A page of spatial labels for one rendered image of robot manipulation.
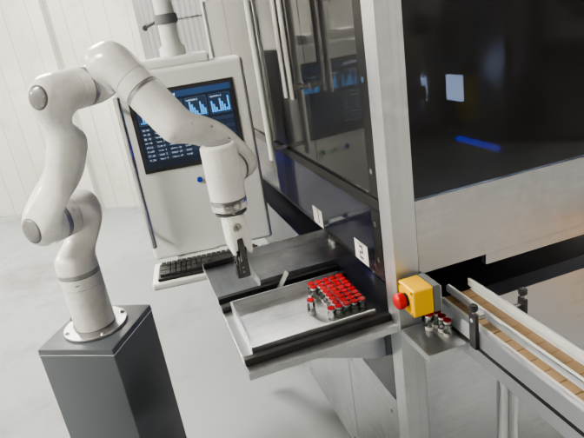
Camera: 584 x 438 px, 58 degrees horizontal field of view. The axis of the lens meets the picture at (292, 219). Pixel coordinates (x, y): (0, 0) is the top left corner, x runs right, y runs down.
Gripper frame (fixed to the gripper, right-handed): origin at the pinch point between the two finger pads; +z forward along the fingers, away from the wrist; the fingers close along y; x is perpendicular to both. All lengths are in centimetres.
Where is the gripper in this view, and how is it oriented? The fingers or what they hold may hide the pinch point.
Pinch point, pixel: (242, 268)
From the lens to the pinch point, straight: 130.5
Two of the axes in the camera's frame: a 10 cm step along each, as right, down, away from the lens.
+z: 1.4, 9.2, 3.5
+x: -9.4, 2.4, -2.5
